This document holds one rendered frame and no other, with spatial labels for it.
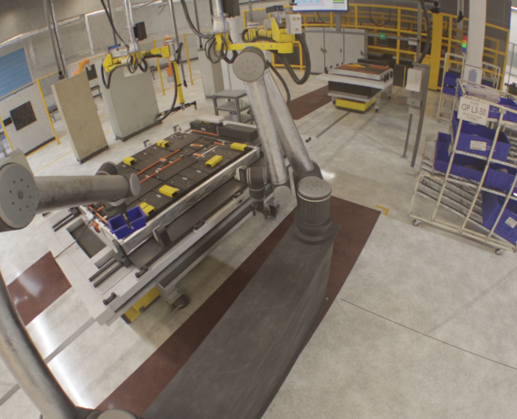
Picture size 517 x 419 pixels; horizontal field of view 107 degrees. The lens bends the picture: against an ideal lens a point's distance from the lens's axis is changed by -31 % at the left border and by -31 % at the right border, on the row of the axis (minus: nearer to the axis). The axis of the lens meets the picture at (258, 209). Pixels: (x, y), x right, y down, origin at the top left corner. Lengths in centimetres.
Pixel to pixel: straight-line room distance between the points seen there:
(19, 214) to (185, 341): 203
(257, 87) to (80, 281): 171
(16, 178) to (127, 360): 215
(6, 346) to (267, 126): 139
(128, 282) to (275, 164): 119
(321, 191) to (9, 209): 140
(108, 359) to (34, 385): 176
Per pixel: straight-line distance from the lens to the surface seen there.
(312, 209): 157
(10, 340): 93
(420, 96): 418
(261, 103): 136
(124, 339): 273
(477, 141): 301
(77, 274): 220
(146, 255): 194
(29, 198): 69
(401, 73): 400
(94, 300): 193
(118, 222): 180
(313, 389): 221
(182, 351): 245
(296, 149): 169
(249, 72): 130
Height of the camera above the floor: 213
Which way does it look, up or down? 38 degrees down
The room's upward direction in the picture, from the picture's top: 6 degrees counter-clockwise
